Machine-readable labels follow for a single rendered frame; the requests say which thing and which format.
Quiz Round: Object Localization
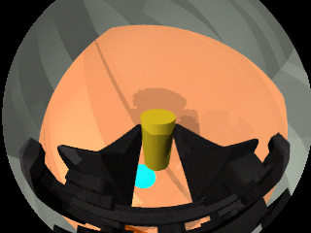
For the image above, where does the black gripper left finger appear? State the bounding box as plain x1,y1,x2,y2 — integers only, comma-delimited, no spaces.
57,124,143,206

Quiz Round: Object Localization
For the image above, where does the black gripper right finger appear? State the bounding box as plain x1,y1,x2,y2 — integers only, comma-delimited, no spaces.
174,123,259,202

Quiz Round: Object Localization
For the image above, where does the cyan circle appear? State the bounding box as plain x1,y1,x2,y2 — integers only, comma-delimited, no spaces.
135,164,156,189

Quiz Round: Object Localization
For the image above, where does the yellow cylinder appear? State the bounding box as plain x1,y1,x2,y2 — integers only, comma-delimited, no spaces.
140,109,175,171

